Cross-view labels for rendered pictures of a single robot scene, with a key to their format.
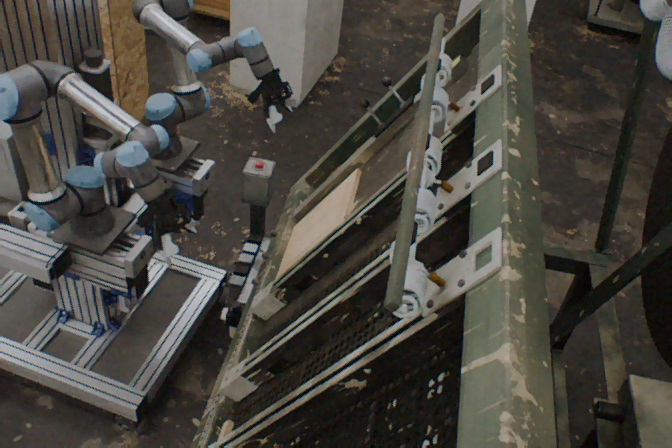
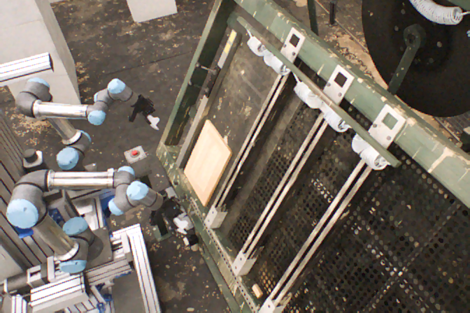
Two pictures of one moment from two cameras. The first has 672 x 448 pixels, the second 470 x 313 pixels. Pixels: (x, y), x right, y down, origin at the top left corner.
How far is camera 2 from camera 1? 0.81 m
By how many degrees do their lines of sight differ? 21
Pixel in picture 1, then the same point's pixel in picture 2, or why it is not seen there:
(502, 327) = (435, 143)
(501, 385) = (460, 165)
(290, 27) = not seen: hidden behind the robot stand
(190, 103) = (82, 144)
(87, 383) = not seen: outside the picture
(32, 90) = (37, 197)
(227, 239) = not seen: hidden behind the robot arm
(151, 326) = (127, 282)
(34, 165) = (58, 239)
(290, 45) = (56, 74)
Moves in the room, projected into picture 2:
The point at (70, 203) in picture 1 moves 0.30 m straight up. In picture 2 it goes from (83, 245) to (60, 208)
